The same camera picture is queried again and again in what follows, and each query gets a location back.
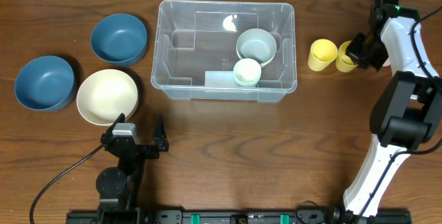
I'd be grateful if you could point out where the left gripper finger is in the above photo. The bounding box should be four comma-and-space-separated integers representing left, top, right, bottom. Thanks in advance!
153, 115, 169, 152
102, 113, 125, 141

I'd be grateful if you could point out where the yellow cup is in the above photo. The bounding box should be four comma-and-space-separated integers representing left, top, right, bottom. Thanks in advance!
336, 41, 357, 73
307, 39, 338, 72

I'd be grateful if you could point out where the small yellow bowl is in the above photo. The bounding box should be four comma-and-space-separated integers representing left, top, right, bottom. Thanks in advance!
260, 56, 275, 68

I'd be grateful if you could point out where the small grey bowl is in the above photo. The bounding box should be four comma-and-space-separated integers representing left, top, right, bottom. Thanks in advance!
236, 28, 278, 67

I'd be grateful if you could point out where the light blue cup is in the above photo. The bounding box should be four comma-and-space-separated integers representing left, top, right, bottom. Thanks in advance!
234, 77, 259, 88

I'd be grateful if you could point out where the cream cup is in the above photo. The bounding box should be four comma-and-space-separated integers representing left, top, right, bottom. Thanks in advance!
233, 58, 262, 82

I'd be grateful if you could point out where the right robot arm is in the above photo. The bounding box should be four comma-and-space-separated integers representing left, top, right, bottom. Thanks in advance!
331, 0, 441, 223

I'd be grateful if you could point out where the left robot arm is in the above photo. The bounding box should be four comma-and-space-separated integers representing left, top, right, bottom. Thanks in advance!
96, 113, 169, 224

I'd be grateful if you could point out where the clear plastic storage container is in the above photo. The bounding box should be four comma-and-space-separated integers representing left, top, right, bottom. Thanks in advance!
151, 0, 298, 102

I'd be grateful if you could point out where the pink cup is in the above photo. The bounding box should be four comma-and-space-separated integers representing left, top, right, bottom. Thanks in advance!
383, 59, 391, 66

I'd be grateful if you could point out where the large cream bowl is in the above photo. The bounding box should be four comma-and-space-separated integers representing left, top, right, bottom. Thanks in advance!
76, 69, 139, 126

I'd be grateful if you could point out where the dark blue bowl, back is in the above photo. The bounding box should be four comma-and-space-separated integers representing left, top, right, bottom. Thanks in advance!
90, 13, 148, 66

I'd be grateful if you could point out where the dark blue bowl, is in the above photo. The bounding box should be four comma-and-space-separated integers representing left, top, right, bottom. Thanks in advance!
90, 13, 148, 66
14, 55, 77, 112

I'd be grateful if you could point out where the dark blue bowl, left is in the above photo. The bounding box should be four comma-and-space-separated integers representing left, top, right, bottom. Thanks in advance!
14, 55, 77, 112

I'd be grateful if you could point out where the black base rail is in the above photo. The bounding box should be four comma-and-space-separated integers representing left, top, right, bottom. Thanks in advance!
65, 209, 412, 224

